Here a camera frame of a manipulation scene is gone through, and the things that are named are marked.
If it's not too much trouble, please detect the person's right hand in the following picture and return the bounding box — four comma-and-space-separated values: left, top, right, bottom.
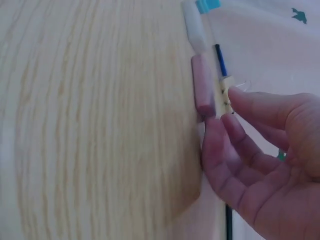
201, 86, 320, 240

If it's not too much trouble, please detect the cream speckled rectangular block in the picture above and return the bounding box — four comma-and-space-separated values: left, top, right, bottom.
218, 75, 236, 116

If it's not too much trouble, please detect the clear plastic piece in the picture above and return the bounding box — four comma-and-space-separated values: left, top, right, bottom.
234, 79, 252, 91

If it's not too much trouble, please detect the pink rectangular block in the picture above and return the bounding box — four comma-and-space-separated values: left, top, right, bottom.
190, 53, 217, 119

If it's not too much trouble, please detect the blue and black stick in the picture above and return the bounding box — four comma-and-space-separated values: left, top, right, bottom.
212, 44, 229, 77

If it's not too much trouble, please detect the white rectangular block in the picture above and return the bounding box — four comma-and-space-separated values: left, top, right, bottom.
180, 0, 209, 53

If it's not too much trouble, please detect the light blue plastic piece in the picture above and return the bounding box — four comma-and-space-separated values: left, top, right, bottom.
194, 0, 222, 14

